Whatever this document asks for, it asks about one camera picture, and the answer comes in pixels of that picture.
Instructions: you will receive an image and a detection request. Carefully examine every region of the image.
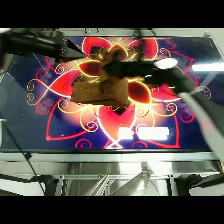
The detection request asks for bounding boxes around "brown shirt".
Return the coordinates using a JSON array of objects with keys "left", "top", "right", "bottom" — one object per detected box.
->
[{"left": 70, "top": 44, "right": 130, "bottom": 116}]

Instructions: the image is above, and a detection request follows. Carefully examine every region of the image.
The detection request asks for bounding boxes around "silver frame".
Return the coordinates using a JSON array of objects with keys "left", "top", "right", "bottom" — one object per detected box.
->
[{"left": 0, "top": 151, "right": 224, "bottom": 197}]

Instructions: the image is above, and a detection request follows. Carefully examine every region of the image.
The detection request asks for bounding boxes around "black cable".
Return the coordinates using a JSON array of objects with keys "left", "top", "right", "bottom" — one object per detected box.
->
[{"left": 0, "top": 116, "right": 47, "bottom": 197}]

